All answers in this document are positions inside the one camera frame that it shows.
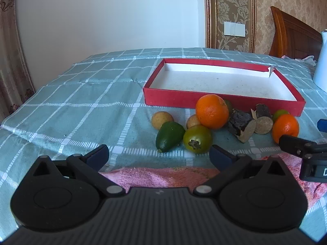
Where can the red cardboard box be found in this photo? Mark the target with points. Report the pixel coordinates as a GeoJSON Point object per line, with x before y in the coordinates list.
{"type": "Point", "coordinates": [217, 84]}

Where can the brown longan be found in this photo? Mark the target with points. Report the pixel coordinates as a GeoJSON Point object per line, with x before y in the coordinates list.
{"type": "Point", "coordinates": [162, 119]}
{"type": "Point", "coordinates": [192, 122]}

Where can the dark green fruit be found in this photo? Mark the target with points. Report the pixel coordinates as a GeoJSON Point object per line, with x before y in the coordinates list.
{"type": "Point", "coordinates": [168, 136]}
{"type": "Point", "coordinates": [229, 107]}

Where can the large orange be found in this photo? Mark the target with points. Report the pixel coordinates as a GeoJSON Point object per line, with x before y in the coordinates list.
{"type": "Point", "coordinates": [212, 111]}

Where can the white kettle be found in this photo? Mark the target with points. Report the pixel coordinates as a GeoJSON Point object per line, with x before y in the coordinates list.
{"type": "Point", "coordinates": [322, 66]}

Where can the pale pink bedding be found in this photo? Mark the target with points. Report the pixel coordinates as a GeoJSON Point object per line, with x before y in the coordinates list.
{"type": "Point", "coordinates": [306, 58]}

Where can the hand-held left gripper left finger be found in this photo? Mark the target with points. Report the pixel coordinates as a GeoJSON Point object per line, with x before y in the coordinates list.
{"type": "Point", "coordinates": [98, 155]}

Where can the white light switch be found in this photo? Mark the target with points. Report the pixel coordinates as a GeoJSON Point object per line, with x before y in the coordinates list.
{"type": "Point", "coordinates": [234, 28]}

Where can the patterned curtain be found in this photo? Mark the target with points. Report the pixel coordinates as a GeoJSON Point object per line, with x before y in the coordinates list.
{"type": "Point", "coordinates": [12, 69]}

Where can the small orange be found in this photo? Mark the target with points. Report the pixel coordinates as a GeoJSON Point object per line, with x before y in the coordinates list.
{"type": "Point", "coordinates": [284, 129]}

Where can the green tomato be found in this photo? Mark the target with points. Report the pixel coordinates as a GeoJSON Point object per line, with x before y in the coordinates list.
{"type": "Point", "coordinates": [279, 114]}
{"type": "Point", "coordinates": [196, 139]}

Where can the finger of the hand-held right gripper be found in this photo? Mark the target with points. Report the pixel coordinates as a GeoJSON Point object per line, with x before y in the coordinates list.
{"type": "Point", "coordinates": [291, 144]}
{"type": "Point", "coordinates": [322, 125]}

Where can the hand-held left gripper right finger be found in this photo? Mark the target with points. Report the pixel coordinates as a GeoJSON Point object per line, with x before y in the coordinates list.
{"type": "Point", "coordinates": [219, 155]}

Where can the wooden headboard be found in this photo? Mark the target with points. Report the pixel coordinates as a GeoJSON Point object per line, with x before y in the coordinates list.
{"type": "Point", "coordinates": [291, 38]}

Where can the pink towel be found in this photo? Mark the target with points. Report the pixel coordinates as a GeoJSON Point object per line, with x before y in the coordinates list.
{"type": "Point", "coordinates": [158, 177]}

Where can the short sugar cane piece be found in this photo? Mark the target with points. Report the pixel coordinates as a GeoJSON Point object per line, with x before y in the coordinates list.
{"type": "Point", "coordinates": [263, 125]}

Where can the gilded wall moulding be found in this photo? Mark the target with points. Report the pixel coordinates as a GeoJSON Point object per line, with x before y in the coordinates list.
{"type": "Point", "coordinates": [210, 17]}

